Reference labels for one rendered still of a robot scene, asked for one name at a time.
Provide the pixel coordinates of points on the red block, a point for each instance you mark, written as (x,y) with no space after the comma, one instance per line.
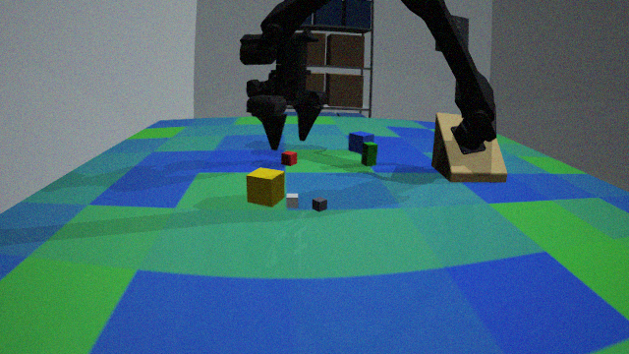
(288,158)

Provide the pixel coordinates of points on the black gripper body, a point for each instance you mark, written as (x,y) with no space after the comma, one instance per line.
(290,88)

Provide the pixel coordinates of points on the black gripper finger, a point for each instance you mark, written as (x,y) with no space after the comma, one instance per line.
(273,126)
(306,118)

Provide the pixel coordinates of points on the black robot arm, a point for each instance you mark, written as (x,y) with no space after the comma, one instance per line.
(473,95)

